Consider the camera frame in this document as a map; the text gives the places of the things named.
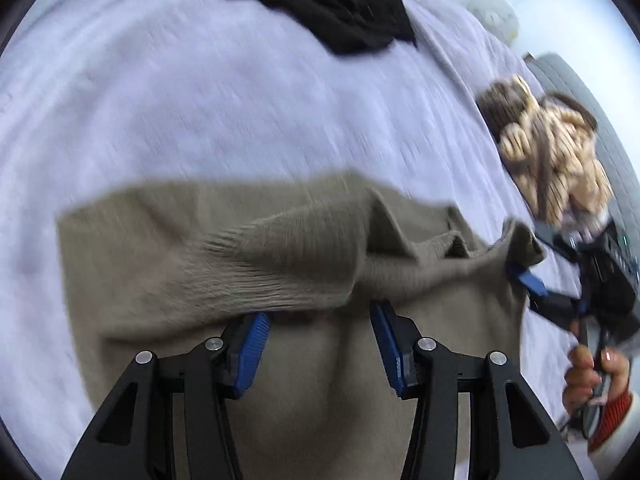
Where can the olive brown knit sweater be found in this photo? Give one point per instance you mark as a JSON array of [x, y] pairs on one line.
[[200, 240]]

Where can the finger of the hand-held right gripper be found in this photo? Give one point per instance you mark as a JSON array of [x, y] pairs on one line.
[[552, 240], [535, 282]]

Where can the white plush toy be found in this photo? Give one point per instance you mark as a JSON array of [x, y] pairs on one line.
[[495, 12]]

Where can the person's right hand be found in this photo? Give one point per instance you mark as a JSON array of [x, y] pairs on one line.
[[582, 370]]

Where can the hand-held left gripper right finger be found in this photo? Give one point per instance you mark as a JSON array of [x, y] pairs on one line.
[[387, 345]]

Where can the grey padded headboard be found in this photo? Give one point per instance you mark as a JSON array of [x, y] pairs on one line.
[[615, 150]]

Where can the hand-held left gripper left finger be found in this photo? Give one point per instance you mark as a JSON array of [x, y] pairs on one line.
[[252, 345]]

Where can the lilac embossed blanket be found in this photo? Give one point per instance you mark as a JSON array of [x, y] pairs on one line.
[[150, 85]]

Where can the cream striped fleece garment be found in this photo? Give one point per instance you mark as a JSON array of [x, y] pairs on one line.
[[545, 160]]

